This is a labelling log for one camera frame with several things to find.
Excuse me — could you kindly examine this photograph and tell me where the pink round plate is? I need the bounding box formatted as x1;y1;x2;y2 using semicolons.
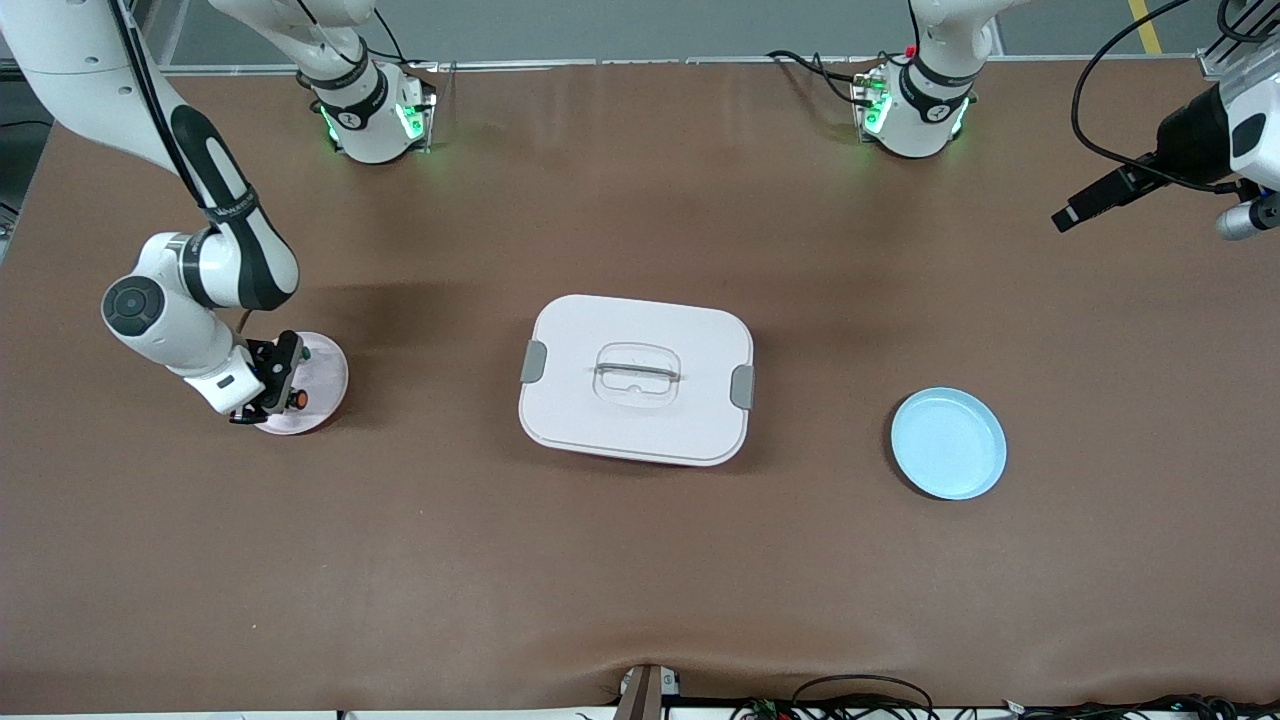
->
250;332;350;436

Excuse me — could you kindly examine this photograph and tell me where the light blue round plate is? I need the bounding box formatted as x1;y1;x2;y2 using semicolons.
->
890;387;1008;501

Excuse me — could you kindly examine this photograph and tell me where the white lidded lunch box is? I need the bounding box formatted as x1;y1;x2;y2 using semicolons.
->
518;294;755;468

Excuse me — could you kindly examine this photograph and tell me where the brown table mat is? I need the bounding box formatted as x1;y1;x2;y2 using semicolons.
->
0;58;1280;713

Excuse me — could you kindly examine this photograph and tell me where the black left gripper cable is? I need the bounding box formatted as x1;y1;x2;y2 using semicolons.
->
1072;0;1280;191

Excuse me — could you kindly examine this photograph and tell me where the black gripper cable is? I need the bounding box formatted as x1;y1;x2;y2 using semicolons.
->
1072;0;1280;191
108;0;256;341

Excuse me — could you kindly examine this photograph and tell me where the aluminium frame profile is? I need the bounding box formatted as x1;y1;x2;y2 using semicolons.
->
128;0;191;73
1200;0;1280;81

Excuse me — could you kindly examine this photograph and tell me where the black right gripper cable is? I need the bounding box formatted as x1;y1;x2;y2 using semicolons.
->
108;0;256;341

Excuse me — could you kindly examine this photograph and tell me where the black left arm base cable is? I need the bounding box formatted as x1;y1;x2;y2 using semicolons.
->
768;50;881;106

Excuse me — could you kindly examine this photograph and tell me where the black arm base cable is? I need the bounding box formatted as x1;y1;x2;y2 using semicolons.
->
370;10;406;66
768;50;881;106

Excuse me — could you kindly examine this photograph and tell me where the black right arm base cable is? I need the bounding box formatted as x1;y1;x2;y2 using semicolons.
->
370;10;406;66

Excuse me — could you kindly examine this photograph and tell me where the brown camera stand post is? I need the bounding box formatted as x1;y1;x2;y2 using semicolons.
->
618;665;681;720

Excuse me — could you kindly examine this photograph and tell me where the black cable bundle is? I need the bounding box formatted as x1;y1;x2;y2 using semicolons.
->
1000;693;1280;720

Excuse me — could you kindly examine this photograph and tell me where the black looped cable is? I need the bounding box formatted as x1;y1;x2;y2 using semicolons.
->
790;675;936;720

